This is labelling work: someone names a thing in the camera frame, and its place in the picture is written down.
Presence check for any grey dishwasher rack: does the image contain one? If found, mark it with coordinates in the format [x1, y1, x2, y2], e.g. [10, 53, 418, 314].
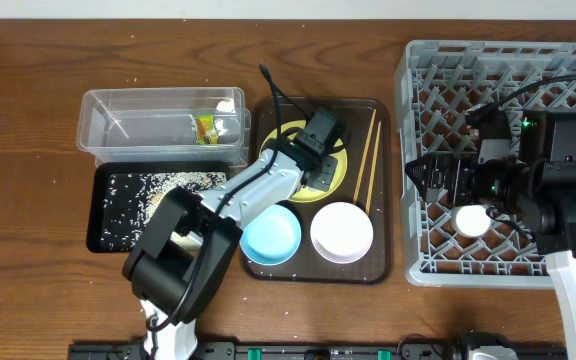
[394, 40, 576, 289]

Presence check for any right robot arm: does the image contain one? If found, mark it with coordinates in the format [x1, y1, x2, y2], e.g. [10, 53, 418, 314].
[404, 108, 576, 359]

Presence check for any yellow round plate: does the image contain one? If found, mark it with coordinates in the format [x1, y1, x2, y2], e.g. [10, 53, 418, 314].
[259, 120, 348, 203]

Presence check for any dark brown serving tray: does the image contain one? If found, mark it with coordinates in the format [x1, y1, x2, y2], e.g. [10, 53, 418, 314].
[240, 97, 393, 285]

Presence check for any clear plastic bin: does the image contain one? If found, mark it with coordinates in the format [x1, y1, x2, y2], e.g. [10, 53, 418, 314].
[76, 87, 251, 168]

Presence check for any green snack wrapper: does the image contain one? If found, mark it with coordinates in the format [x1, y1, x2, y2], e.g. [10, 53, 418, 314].
[190, 114, 219, 145]

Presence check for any spilled rice pile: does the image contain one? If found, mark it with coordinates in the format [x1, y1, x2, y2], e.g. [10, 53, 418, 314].
[97, 171, 227, 252]

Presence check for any pink bowl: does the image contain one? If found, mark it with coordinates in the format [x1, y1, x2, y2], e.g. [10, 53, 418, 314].
[310, 202, 374, 264]

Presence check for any light blue bowl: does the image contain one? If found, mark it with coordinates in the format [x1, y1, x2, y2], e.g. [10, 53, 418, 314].
[240, 204, 302, 266]

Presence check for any white paper cup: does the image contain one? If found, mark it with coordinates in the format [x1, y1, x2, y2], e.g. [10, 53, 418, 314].
[450, 205, 491, 238]

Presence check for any black plastic tray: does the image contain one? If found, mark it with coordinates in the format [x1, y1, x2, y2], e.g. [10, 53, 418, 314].
[86, 161, 229, 253]

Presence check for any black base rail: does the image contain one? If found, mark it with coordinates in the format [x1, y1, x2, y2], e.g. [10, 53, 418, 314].
[67, 332, 569, 360]

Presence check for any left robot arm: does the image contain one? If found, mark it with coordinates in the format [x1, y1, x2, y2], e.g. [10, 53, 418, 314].
[122, 108, 344, 359]

